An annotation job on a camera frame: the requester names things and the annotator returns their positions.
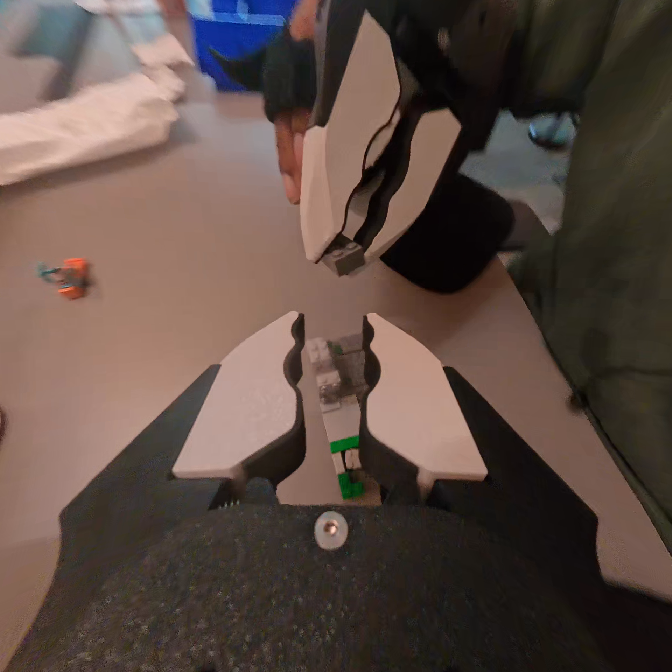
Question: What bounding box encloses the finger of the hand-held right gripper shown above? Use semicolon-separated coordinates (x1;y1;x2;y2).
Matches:
299;10;403;264
363;107;464;262

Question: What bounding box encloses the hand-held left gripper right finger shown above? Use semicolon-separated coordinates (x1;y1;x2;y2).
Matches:
360;312;489;483

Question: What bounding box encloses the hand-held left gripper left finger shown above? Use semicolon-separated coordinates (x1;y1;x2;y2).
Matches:
172;311;307;481

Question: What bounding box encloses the grey toy brick model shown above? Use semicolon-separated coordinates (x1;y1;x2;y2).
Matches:
306;333;369;501

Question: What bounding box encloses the light grey brick assembly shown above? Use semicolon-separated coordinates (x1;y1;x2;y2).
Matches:
307;336;368;410

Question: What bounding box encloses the dark grey four-stud brick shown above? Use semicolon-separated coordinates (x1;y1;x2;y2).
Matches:
321;233;366;277

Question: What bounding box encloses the grey desk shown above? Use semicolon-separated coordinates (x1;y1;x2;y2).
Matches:
0;89;672;599

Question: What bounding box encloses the person's right hand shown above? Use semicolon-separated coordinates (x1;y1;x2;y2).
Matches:
274;107;312;205

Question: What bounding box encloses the black mesh pad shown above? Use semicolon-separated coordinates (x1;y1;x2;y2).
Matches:
378;172;516;295

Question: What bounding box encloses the blue plastic bin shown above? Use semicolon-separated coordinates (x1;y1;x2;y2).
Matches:
191;0;301;92

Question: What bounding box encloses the orange toy brick figure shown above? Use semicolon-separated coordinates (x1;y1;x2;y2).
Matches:
37;257;91;301

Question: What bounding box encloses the white paper bag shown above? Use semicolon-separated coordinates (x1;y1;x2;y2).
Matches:
0;42;196;187

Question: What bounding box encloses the black wrist strap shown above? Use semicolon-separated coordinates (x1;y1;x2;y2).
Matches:
209;46;270;91

